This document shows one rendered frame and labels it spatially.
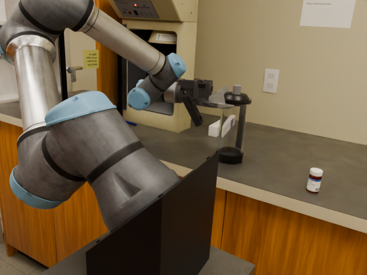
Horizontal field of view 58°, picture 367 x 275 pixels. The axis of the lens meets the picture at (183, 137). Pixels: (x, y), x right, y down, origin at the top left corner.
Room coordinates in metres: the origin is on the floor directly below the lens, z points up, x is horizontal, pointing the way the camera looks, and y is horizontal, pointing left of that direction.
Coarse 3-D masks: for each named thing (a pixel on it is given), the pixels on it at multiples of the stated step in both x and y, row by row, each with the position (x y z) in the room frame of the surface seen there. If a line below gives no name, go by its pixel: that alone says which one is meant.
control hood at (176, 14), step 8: (112, 0) 1.47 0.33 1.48; (128, 0) 1.42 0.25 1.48; (136, 0) 1.40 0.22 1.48; (144, 0) 1.38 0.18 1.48; (152, 0) 1.36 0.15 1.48; (160, 0) 1.35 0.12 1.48; (168, 0) 1.33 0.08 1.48; (176, 0) 1.35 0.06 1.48; (184, 0) 1.40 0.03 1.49; (160, 8) 1.38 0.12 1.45; (168, 8) 1.36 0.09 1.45; (176, 8) 1.35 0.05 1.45; (184, 8) 1.40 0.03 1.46; (120, 16) 1.53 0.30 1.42; (160, 16) 1.41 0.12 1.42; (168, 16) 1.39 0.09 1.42; (176, 16) 1.37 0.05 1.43
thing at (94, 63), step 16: (64, 32) 1.33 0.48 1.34; (80, 32) 1.38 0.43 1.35; (80, 48) 1.38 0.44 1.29; (96, 48) 1.44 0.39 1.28; (80, 64) 1.38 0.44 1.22; (96, 64) 1.43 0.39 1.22; (112, 64) 1.50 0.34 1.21; (80, 80) 1.37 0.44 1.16; (96, 80) 1.43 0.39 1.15; (112, 80) 1.50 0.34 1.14; (112, 96) 1.50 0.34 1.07
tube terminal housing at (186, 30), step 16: (192, 0) 1.45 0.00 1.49; (192, 16) 1.46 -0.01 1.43; (176, 32) 1.42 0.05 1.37; (192, 32) 1.47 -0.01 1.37; (176, 48) 1.42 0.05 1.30; (192, 48) 1.47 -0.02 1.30; (192, 64) 1.48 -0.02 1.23; (128, 112) 1.54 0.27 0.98; (144, 112) 1.50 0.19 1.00; (176, 112) 1.41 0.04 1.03; (160, 128) 1.45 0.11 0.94; (176, 128) 1.41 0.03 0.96
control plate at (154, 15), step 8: (120, 0) 1.45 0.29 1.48; (120, 8) 1.48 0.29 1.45; (128, 8) 1.46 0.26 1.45; (136, 8) 1.44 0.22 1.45; (144, 8) 1.42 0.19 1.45; (152, 8) 1.40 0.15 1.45; (128, 16) 1.50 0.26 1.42; (136, 16) 1.48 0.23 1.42; (144, 16) 1.45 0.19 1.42; (152, 16) 1.43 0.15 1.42
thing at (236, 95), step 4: (236, 88) 1.11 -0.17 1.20; (240, 88) 1.12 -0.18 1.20; (228, 92) 1.14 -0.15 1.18; (232, 92) 1.13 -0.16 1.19; (236, 92) 1.11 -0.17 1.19; (240, 92) 1.12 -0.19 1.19; (224, 96) 1.11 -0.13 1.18; (228, 96) 1.10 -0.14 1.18; (232, 96) 1.09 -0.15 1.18; (236, 96) 1.09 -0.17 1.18; (240, 96) 1.09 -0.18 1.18; (244, 96) 1.10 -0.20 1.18; (240, 100) 1.08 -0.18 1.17; (244, 100) 1.09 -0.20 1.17
